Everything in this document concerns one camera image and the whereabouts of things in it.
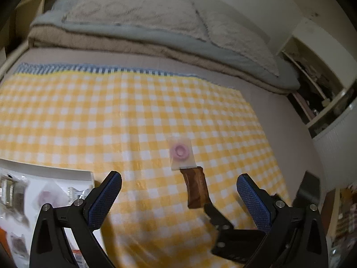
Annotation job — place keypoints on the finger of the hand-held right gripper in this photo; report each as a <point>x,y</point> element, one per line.
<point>219,218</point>

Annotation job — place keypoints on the shallow white cardboard box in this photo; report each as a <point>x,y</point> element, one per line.
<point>55,178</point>

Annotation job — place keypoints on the blue-grey duvet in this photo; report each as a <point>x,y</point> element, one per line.
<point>111,29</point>

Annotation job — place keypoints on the chocolate donut clear packet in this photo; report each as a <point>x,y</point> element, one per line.
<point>18,245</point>

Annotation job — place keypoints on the red snack packet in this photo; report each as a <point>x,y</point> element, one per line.
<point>77,256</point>

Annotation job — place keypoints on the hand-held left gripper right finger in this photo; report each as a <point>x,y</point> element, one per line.
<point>252,201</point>

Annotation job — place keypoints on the beige folded blanket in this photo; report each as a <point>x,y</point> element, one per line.
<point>111,43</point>

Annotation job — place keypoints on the silver foil cake packet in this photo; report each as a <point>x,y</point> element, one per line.
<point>11,192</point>

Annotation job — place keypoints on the blue striped cloth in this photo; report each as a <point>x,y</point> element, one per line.
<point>97,68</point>

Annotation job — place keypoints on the pink donut clear packet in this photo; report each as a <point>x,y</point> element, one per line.
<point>46,196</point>
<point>181,153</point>

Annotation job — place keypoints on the white open shelf unit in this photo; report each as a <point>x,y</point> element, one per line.
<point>318,83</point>

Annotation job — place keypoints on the brown snack wrapper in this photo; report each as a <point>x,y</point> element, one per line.
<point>196,188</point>

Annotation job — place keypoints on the small clear packet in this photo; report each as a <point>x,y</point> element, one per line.
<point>75,193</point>

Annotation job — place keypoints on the white sliding door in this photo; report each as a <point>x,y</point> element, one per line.
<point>337,156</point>

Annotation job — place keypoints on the yellow checkered cloth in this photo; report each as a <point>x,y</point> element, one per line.
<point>111,117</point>

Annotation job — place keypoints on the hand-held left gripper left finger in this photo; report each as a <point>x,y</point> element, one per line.
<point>104,201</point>

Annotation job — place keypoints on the orange snack packet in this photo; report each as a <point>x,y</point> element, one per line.
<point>3,237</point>

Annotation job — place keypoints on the long wooden shelf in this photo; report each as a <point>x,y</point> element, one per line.
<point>36,2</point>

